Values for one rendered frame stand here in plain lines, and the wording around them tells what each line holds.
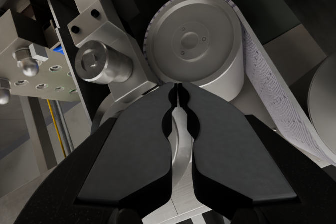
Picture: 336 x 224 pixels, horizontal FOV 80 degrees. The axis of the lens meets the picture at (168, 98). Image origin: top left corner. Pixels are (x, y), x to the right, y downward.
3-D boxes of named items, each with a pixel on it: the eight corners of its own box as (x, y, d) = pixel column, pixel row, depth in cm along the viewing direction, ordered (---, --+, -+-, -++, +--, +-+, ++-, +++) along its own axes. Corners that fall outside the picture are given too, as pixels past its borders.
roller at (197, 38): (209, -27, 25) (263, 53, 21) (227, 45, 48) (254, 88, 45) (132, 30, 28) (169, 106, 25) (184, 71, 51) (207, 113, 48)
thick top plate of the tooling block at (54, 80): (9, 8, 33) (18, 37, 31) (135, 67, 70) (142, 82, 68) (-45, 61, 37) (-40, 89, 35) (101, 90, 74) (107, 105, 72)
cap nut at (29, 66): (21, 44, 32) (28, 67, 31) (42, 51, 36) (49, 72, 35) (7, 56, 33) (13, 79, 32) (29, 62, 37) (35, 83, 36)
